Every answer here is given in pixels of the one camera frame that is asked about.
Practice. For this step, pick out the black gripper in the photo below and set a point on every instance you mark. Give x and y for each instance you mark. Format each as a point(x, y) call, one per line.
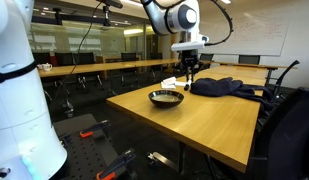
point(189, 57)

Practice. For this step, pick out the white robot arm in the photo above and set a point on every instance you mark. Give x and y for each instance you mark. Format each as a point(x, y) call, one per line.
point(20, 100)

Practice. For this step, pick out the black bowl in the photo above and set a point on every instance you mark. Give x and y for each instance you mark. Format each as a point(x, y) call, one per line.
point(166, 99)

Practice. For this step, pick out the white flat paper piece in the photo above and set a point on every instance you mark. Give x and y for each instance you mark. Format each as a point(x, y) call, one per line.
point(180, 84)

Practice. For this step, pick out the dark blue cloth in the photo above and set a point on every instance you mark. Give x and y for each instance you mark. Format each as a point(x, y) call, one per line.
point(220, 87)

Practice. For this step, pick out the black chair with armrest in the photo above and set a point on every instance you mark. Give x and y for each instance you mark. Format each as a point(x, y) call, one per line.
point(280, 80)

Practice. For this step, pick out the black clamp with orange tip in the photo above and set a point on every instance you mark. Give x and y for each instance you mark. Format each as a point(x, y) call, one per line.
point(115, 165)
point(94, 129)

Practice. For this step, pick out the large black office chair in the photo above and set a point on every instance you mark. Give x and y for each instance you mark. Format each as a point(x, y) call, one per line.
point(287, 140)

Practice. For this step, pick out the black stand base with wheel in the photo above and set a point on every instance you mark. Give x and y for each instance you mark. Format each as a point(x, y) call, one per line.
point(68, 108)

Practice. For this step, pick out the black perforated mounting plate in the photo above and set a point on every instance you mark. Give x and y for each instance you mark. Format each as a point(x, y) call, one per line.
point(84, 153)

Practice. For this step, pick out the white teapot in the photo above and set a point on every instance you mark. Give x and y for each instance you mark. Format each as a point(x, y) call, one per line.
point(46, 67)

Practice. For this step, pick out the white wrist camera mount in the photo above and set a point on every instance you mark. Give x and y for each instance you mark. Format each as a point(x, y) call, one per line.
point(189, 45)

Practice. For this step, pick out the wall whiteboard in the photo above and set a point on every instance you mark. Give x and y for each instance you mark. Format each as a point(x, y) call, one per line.
point(247, 36)

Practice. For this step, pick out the metal bracket under table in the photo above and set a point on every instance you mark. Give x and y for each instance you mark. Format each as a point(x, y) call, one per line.
point(162, 159)

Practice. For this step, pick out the black camera on stand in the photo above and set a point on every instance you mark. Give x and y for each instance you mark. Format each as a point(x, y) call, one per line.
point(109, 4)

